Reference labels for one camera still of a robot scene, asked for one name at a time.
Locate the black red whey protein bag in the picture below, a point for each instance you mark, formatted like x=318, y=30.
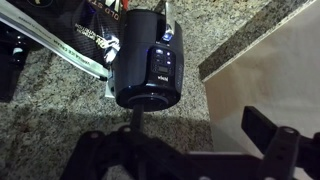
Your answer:
x=86, y=30

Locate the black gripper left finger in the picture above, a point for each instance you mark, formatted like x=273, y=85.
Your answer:
x=110, y=156

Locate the black air fryer body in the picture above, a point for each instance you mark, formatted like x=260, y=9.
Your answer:
x=140, y=50

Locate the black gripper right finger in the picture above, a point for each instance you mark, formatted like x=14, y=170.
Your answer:
x=290, y=153

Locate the black coffee machine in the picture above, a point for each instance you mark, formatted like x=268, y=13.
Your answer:
x=10, y=66

